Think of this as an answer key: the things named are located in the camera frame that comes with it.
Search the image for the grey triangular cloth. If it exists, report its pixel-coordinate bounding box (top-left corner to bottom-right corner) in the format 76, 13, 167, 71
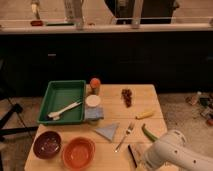
94, 123, 119, 142

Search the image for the green pepper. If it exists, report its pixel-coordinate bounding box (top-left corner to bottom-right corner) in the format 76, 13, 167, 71
142, 124, 158, 142

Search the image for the white brush in tray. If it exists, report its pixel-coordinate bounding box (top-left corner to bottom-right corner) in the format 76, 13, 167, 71
47, 101, 82, 120

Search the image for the orange capped spice bottle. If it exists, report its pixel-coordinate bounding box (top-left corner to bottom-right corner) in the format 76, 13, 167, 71
90, 78, 101, 95

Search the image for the green plastic tray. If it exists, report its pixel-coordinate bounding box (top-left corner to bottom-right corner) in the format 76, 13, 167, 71
38, 80, 86, 125

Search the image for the black tripod stand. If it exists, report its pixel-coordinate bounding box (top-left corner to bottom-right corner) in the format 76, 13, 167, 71
0, 58, 39, 142

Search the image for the bunch of dark grapes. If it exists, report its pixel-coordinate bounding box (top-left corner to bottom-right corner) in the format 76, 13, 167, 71
121, 89, 132, 107

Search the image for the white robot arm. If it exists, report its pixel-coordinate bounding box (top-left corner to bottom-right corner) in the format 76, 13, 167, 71
142, 130, 213, 171

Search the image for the small red dish on counter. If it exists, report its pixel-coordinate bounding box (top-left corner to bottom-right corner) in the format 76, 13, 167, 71
30, 20, 44, 26

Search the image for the red bowl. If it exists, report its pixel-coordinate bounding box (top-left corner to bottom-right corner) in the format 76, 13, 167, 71
62, 137, 95, 171

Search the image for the dark purple bowl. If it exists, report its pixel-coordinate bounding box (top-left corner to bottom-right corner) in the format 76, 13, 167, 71
33, 131, 61, 159

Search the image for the silver fork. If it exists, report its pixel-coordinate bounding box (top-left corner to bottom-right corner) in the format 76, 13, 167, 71
115, 123, 135, 153

